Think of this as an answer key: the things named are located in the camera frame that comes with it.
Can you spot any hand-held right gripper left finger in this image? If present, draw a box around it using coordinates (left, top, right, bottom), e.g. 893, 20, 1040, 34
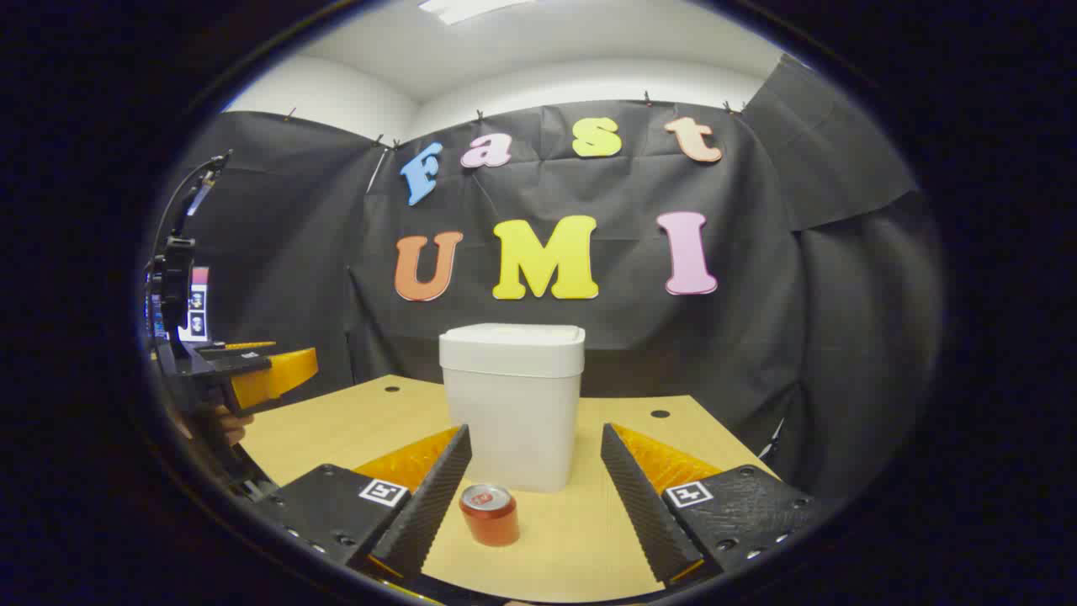
244, 423, 474, 583

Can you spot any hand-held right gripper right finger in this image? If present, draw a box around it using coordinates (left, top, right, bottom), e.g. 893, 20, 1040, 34
600, 423, 821, 588

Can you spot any red pop can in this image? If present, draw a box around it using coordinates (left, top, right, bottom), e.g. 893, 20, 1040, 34
459, 483, 521, 548

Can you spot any white desktop garbage bin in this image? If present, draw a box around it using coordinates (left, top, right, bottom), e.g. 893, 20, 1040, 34
438, 323, 586, 493

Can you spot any wooden desktop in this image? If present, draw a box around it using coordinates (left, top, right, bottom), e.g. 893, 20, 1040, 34
240, 375, 779, 603

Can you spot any computer monitor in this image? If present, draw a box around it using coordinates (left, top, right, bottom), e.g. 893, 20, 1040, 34
150, 268, 211, 344

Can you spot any black backdrop cloth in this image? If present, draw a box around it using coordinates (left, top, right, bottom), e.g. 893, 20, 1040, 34
147, 55, 943, 497

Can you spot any ceiling light panel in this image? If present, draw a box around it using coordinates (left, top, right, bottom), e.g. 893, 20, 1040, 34
418, 0, 535, 24

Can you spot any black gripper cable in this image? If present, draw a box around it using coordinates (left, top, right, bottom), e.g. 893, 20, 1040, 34
171, 150, 233, 245

